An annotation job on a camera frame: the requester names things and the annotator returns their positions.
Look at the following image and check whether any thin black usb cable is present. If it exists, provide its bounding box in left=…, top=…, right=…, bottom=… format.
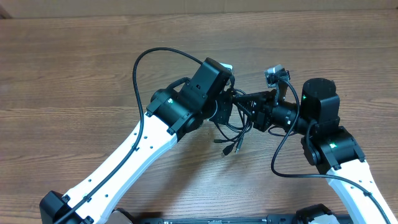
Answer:
left=213, top=88, right=252, bottom=155

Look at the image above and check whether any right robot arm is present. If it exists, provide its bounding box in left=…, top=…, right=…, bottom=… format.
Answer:
left=232, top=78, right=397, bottom=223

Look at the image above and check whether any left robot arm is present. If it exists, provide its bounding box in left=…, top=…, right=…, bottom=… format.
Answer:
left=39, top=58, right=234, bottom=223

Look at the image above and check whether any cardboard back panel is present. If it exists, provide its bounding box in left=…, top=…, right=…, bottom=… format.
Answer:
left=1, top=0, right=397, bottom=19

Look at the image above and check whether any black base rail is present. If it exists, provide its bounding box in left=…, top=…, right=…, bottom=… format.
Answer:
left=132, top=214, right=303, bottom=224

